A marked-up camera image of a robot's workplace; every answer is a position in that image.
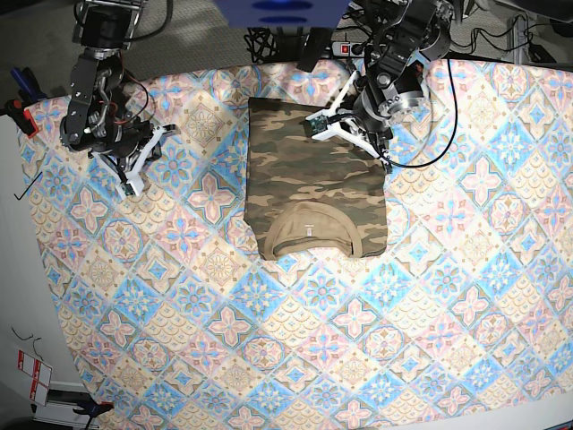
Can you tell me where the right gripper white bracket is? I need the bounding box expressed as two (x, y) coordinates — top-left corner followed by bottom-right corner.
(90, 123), (177, 199)

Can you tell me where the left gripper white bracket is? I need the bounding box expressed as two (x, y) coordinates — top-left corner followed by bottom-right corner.
(304, 70), (393, 173)

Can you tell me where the camouflage T-shirt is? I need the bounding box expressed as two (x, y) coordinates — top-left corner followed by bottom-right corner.
(244, 98), (389, 261)

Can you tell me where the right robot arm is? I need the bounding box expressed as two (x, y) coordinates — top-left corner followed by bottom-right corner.
(60, 1), (176, 198)

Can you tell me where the white power strip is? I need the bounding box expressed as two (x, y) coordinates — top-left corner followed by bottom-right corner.
(330, 41), (365, 58)

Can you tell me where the black hex key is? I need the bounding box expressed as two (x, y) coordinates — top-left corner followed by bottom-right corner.
(13, 171), (43, 201)

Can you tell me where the blue clamp upper left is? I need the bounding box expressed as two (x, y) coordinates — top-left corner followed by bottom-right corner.
(10, 67), (47, 104)

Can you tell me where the blue clamp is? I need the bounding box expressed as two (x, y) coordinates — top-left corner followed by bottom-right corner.
(73, 400), (114, 418)
(10, 67), (47, 104)

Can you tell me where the red black clamp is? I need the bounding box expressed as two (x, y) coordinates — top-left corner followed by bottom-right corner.
(4, 99), (38, 138)

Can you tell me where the red white label tag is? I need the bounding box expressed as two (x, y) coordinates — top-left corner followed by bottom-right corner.
(18, 350), (52, 407)

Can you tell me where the blue clamp lower left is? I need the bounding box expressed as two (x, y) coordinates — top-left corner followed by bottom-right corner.
(73, 400), (114, 418)

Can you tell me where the patterned tile tablecloth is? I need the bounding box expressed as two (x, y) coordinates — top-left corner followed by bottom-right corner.
(19, 61), (572, 429)

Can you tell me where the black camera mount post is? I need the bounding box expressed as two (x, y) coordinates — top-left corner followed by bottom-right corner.
(296, 27), (333, 73)

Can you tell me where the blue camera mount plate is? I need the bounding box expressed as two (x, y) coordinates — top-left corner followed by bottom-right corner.
(214, 0), (350, 28)

